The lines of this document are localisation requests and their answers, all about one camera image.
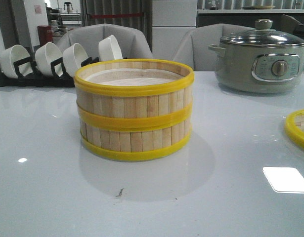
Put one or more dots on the bamboo steamer tier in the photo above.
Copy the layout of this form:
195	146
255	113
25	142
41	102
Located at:
136	146
134	95

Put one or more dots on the bamboo steamer lid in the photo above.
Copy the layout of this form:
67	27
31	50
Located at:
294	127

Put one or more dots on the left grey chair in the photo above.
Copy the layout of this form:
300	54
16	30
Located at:
132	42

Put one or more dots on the grey chair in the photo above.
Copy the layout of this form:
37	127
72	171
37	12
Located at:
193	47
132	42

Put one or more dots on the right grey chair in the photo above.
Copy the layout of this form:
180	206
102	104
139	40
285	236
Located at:
193	47

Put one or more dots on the white bowl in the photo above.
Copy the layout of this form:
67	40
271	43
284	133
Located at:
45	55
11	55
73	58
109	49

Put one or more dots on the white cabinet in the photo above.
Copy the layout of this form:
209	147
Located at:
171	19

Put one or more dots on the grey electric cooking pot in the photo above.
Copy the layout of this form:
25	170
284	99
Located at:
259	69

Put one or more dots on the black dish rack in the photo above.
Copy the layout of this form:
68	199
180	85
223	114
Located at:
59	78

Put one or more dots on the red fire extinguisher box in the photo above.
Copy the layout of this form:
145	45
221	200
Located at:
45	34

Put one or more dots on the glass pot lid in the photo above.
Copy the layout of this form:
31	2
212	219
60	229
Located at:
263	35

